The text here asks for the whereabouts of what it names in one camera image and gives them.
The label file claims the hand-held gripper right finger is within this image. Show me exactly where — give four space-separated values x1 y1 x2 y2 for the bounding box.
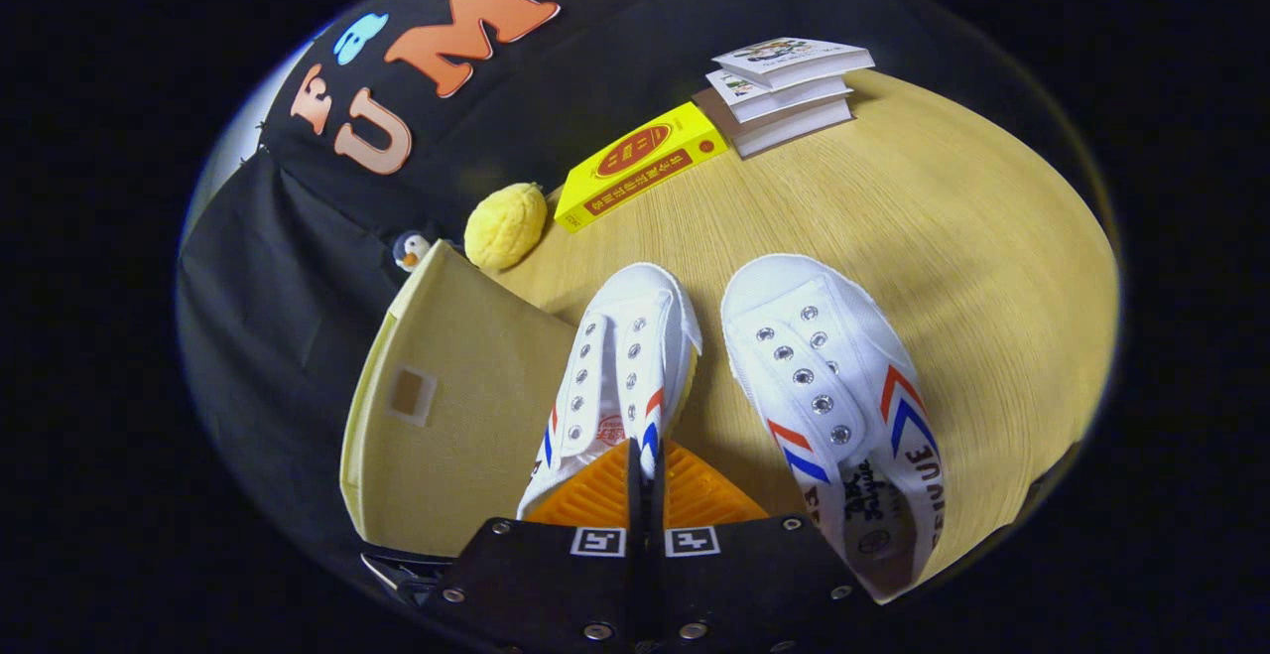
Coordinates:
650 439 866 654

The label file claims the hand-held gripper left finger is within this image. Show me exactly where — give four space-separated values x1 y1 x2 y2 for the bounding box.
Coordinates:
422 439 651 654

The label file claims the beige fabric storage box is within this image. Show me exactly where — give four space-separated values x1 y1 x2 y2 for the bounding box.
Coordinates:
339 240 578 559

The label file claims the white canvas shoe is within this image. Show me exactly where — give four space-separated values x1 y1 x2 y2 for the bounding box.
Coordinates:
516 262 703 521
721 253 947 605

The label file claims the penguin plush toy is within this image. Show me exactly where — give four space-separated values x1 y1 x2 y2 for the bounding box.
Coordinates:
392 230 433 273

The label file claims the yellow round plush toy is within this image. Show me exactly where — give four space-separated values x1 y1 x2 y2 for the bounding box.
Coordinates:
463 183 549 271

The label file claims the yellow book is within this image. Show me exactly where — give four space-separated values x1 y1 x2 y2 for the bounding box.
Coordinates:
554 101 730 234

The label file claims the white illustrated book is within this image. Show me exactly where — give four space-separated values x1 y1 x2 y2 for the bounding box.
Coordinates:
711 37 876 91
705 68 854 124

